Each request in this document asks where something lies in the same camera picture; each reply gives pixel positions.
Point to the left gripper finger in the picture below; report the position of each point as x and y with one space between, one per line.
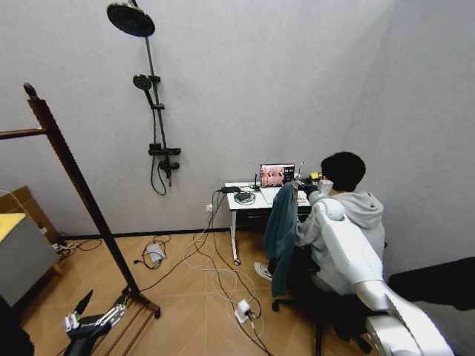
82 306
115 310

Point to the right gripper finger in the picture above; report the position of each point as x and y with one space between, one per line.
295 191

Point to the teal garment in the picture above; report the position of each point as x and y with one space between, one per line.
282 237

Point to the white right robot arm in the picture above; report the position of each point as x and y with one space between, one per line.
349 252

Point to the dark wooden garment rack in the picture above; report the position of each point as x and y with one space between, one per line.
74 178

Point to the yellow object on desk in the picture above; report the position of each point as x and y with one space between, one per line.
316 175

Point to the open laptop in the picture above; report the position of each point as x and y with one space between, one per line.
276 176

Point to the small black desk stand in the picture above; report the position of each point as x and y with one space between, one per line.
256 182

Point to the black desk drawer unit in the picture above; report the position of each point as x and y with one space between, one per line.
259 219

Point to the white desk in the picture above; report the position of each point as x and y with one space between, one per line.
249 202

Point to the person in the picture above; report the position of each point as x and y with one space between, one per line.
352 211

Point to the black power brick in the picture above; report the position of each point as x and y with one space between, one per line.
231 189

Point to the white flat floor adapter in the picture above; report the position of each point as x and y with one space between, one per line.
155 253

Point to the dark bulky object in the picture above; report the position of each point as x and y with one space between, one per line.
15 333

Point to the grey cabinet with yellow top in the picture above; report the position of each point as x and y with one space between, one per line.
22 256

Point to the brown cardboard box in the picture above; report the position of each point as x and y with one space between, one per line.
26 200

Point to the black office chair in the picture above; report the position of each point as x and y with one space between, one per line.
330 311

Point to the black shower mixer valve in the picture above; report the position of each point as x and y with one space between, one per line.
165 151

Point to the black padded furniture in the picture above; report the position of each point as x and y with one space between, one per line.
434 282

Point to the black shower riser pipe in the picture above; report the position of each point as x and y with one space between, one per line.
156 96

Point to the black hand shower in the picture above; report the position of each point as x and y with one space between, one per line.
141 82

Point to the black round overhead shower head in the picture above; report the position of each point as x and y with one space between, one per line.
130 18

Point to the white wall socket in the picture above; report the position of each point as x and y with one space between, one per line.
209 208

